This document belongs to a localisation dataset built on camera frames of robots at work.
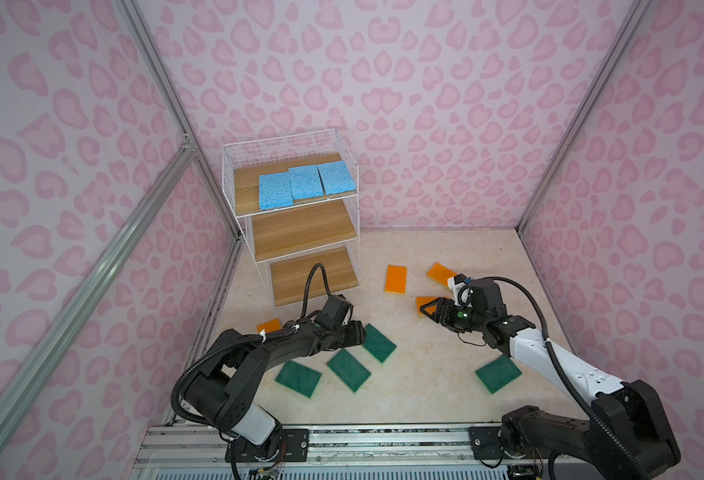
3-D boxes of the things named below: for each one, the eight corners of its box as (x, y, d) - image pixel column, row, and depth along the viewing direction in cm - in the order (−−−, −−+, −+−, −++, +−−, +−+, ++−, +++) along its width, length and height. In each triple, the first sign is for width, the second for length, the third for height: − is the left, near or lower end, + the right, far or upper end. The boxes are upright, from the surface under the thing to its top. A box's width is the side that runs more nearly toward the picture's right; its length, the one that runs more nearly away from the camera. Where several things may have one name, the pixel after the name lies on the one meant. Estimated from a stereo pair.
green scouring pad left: (276, 381, 86) (273, 378, 84) (288, 361, 89) (286, 358, 87) (310, 399, 83) (309, 396, 81) (322, 377, 86) (321, 374, 84)
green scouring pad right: (491, 395, 82) (494, 393, 81) (474, 373, 86) (476, 370, 85) (520, 376, 86) (523, 373, 84) (503, 355, 90) (505, 352, 88)
